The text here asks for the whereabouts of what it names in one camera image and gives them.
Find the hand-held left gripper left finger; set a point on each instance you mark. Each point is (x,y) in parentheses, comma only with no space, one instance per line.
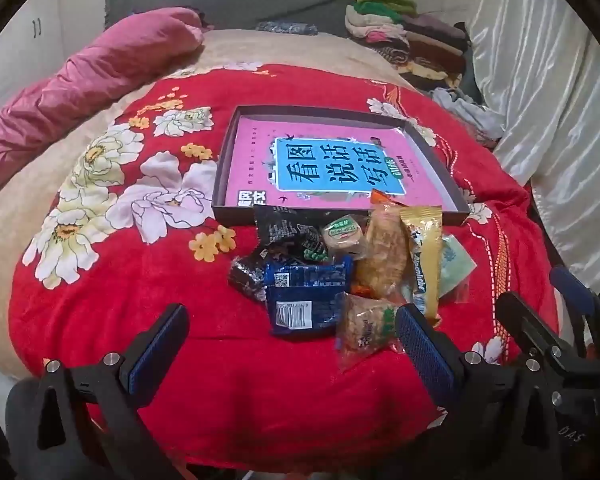
(155,347)

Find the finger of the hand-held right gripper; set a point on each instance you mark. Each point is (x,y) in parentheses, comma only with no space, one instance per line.
(525,325)
(572,290)

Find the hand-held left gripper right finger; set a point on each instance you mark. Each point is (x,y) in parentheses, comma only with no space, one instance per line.
(422,352)

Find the clear peanut brittle packet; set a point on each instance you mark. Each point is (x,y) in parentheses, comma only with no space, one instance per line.
(365,325)

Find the light green snack packet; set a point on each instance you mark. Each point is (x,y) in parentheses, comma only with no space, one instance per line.
(455,265)

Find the yellow candy bar packet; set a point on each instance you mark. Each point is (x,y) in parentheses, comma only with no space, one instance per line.
(425,260)

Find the orange crispy snack packet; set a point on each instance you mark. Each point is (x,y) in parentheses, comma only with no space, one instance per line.
(385,255)

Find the small brown chocolate packet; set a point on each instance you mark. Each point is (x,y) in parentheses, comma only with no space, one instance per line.
(245,277)

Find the blue snack packet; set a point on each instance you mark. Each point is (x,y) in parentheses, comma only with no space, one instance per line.
(305,305)

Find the round green label pastry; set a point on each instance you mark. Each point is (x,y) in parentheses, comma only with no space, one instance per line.
(345,235)

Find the dark shallow cardboard box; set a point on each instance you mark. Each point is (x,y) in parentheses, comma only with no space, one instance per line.
(232,215)

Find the black snack packet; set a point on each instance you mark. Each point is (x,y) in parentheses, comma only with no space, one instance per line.
(280,230)

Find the red floral blanket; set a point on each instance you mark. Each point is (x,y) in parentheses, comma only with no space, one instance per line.
(180,270)

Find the white satin curtain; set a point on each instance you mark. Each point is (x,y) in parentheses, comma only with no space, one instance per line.
(545,110)

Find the grey white crumpled cloth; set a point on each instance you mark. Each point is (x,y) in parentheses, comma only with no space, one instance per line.
(465,110)

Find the pink book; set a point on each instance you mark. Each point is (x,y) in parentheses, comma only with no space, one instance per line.
(260,160)

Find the pink quilt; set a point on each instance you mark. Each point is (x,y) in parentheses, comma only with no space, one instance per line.
(80,85)

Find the stack of folded clothes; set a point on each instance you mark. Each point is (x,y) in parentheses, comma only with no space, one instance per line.
(405,40)

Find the white wardrobe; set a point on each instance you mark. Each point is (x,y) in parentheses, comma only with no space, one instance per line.
(40,45)

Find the beige blanket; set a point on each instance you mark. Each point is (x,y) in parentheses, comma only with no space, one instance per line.
(290,47)

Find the dark patterned cloth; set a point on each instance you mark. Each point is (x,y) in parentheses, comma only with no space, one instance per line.
(285,27)

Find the grey headboard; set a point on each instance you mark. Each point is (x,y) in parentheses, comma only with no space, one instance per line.
(230,5)

